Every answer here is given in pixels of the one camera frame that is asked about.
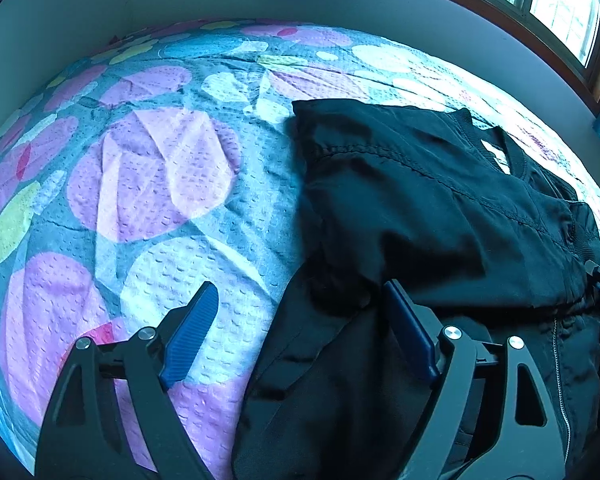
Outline black zip jacket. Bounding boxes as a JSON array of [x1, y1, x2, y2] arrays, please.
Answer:
[[230, 99, 600, 480]]

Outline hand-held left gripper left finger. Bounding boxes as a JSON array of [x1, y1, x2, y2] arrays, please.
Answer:
[[34, 281, 220, 480]]

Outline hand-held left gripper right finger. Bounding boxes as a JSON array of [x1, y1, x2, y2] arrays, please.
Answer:
[[382, 280, 568, 480]]

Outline dotted colourful bedspread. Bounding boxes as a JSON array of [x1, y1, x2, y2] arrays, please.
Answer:
[[0, 19, 600, 480]]

